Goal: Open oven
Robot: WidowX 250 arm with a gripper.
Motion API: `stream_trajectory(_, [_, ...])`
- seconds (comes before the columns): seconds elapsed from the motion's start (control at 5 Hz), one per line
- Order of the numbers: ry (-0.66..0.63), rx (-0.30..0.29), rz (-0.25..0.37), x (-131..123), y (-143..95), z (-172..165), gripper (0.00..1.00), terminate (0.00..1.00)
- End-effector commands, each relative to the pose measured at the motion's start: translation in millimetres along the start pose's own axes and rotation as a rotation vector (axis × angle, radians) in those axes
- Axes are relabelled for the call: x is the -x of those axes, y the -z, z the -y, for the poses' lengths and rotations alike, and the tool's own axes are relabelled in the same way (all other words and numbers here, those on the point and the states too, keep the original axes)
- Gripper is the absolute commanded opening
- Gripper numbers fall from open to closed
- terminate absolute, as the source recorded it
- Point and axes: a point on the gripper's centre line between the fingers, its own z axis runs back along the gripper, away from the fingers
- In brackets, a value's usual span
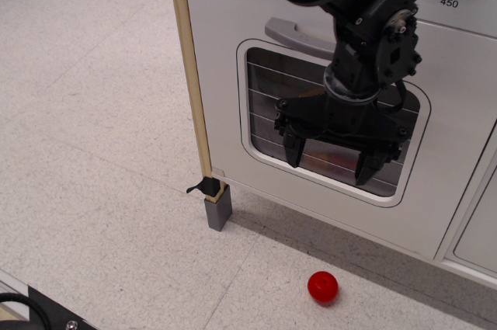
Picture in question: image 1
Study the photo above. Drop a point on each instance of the light wooden corner post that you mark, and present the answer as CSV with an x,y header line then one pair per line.
x,y
193,84

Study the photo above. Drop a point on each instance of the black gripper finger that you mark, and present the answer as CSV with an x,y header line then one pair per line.
x,y
294,148
368,165

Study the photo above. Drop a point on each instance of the grey oven door handle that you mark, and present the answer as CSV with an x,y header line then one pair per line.
x,y
288,34

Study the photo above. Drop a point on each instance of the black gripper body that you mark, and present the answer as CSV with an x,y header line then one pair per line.
x,y
357,127

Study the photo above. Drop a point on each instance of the white toy oven cabinet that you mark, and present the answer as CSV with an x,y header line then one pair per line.
x,y
446,73

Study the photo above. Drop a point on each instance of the white oven door with window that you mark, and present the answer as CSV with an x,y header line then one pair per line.
x,y
310,112

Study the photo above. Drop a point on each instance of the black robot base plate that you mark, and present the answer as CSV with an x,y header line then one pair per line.
x,y
60,317

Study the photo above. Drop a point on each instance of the black tape piece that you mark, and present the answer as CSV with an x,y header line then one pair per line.
x,y
207,186

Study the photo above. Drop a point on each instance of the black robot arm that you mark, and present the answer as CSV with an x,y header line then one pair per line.
x,y
375,43

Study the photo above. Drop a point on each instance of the grey plastic foot cap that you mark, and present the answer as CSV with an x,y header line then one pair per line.
x,y
219,213

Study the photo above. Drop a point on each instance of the red toy ketchup bottle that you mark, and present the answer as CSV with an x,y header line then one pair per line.
x,y
337,160

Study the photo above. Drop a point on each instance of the red toy ball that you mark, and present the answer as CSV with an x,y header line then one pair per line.
x,y
323,287

